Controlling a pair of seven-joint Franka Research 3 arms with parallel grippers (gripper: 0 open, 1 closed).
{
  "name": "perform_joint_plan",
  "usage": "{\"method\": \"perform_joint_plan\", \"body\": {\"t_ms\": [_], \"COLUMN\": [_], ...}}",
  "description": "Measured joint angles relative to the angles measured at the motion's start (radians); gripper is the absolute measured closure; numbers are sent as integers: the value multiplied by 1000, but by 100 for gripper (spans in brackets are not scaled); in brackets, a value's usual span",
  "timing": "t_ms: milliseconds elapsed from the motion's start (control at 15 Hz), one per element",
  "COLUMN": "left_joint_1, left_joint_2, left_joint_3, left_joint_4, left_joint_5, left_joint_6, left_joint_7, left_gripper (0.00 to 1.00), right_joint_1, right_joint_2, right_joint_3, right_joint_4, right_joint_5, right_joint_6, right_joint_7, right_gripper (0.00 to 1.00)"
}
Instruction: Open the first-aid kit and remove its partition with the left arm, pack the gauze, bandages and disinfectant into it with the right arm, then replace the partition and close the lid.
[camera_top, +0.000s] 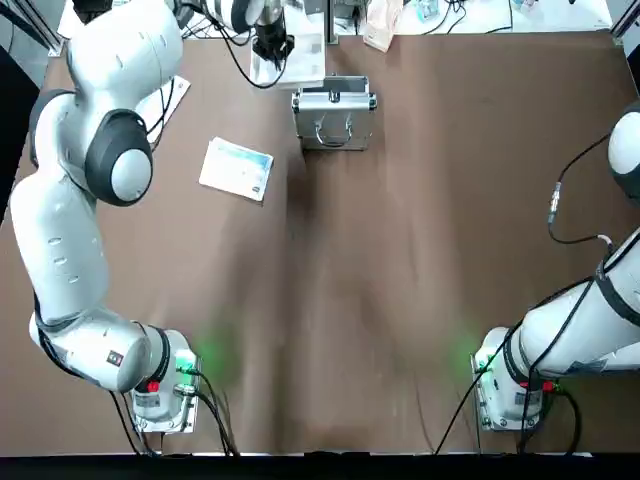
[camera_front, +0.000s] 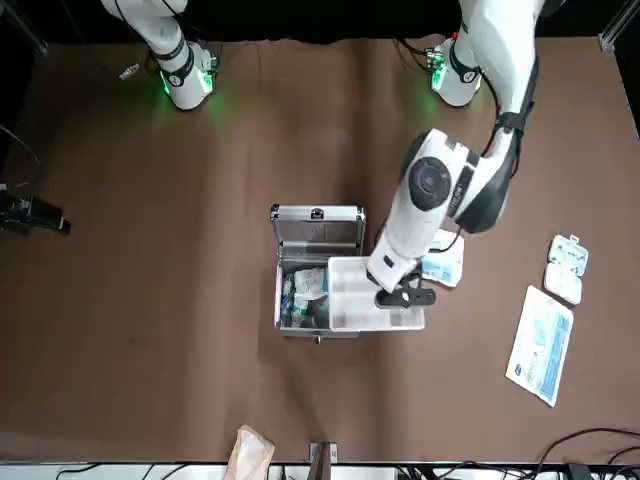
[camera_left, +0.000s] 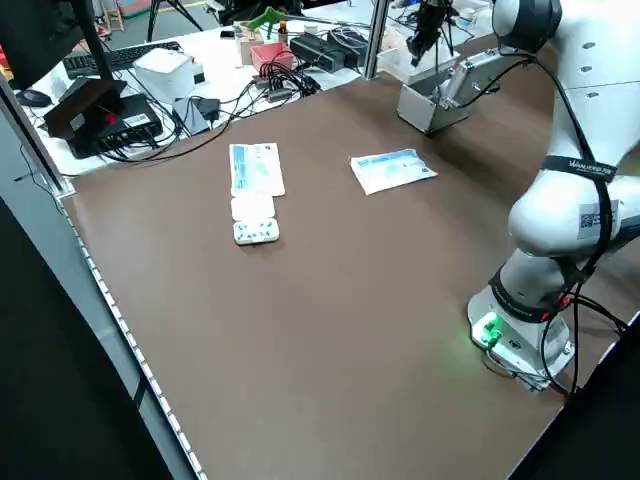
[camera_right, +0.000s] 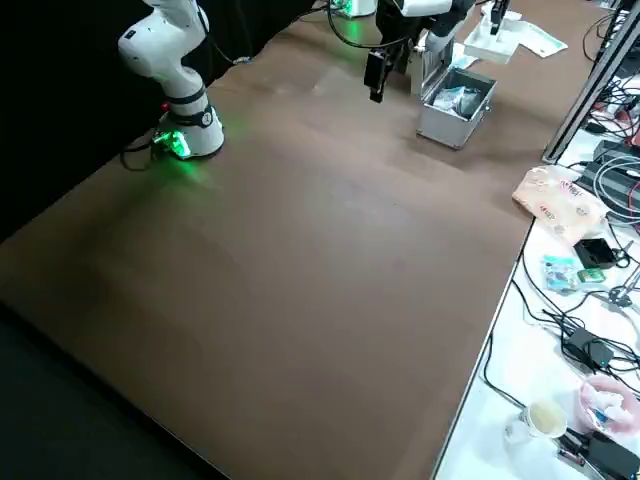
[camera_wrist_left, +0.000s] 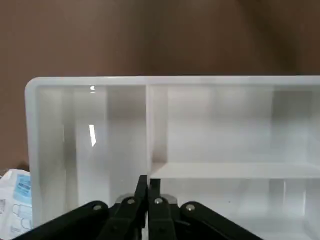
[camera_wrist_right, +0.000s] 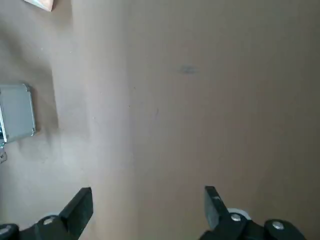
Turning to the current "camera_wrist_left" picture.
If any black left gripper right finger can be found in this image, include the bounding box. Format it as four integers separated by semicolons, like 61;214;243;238
148;178;263;240

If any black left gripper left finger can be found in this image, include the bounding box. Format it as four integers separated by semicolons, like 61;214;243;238
12;174;148;240

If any white plastic partition tray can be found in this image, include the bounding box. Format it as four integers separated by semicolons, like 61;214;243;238
24;75;320;240

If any large flat blue white packet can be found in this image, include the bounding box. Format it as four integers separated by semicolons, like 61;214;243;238
0;168;33;240

